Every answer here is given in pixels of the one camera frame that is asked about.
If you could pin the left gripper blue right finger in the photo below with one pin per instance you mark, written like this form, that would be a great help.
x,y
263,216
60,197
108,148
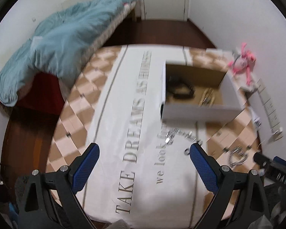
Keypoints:
x,y
207,167

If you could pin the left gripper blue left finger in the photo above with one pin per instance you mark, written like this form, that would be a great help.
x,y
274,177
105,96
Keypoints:
x,y
82,167

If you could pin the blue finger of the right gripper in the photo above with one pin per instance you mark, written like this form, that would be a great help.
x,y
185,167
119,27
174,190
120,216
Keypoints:
x,y
279,160
261,160

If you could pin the white cardboard box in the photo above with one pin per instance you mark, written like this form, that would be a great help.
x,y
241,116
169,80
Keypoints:
x,y
216,99

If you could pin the black watch band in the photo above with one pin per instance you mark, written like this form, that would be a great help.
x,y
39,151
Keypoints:
x,y
179,88

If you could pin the white power strip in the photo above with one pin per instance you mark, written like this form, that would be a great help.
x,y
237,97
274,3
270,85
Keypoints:
x,y
270,110

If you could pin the white plastic bag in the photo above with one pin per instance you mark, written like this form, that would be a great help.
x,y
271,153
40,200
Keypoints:
x,y
255,118

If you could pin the checkered white brown tablecloth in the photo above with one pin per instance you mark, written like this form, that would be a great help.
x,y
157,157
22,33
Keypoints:
x,y
144,175

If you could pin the white box side table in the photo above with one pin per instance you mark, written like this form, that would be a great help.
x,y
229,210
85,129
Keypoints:
x,y
239,78

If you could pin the pink panther plush toy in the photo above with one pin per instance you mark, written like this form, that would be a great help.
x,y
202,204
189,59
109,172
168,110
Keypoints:
x,y
243,62

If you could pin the teal blue duvet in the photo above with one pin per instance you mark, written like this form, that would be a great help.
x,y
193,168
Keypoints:
x,y
57,47

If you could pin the white door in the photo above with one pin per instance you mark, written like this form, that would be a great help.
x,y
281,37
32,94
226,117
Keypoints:
x,y
176,10

